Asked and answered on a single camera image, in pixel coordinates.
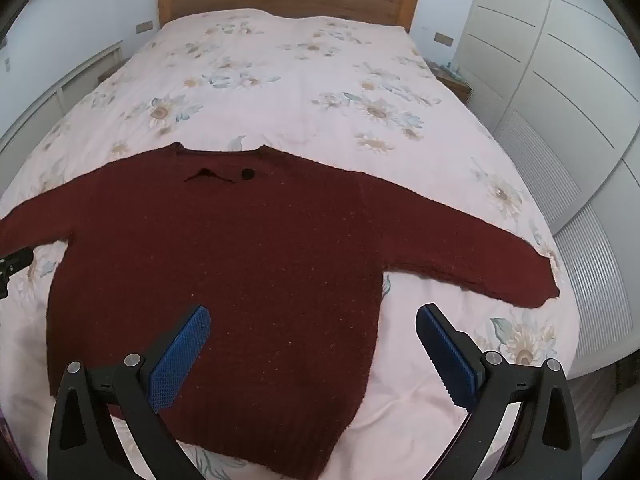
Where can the dark red knitted sweater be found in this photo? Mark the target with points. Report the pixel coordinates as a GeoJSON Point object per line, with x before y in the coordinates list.
{"type": "Point", "coordinates": [250, 260]}

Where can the bed with floral sheet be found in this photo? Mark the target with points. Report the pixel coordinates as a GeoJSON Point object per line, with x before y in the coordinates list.
{"type": "Point", "coordinates": [300, 90]}

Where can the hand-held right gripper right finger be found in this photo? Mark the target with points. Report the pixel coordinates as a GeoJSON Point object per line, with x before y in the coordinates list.
{"type": "Point", "coordinates": [447, 355]}

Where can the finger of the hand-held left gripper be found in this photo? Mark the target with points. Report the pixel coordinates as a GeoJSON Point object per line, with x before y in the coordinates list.
{"type": "Point", "coordinates": [15, 260]}

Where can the wooden nightstand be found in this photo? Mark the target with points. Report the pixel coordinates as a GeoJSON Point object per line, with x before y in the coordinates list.
{"type": "Point", "coordinates": [457, 87]}

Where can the white wardrobe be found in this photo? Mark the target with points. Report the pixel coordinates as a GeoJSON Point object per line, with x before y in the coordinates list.
{"type": "Point", "coordinates": [575, 85]}

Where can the brown wall switch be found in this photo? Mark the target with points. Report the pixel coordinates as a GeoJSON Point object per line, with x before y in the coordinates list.
{"type": "Point", "coordinates": [443, 38]}
{"type": "Point", "coordinates": [144, 27]}

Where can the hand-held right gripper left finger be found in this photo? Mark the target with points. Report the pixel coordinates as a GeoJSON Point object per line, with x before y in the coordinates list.
{"type": "Point", "coordinates": [180, 355]}

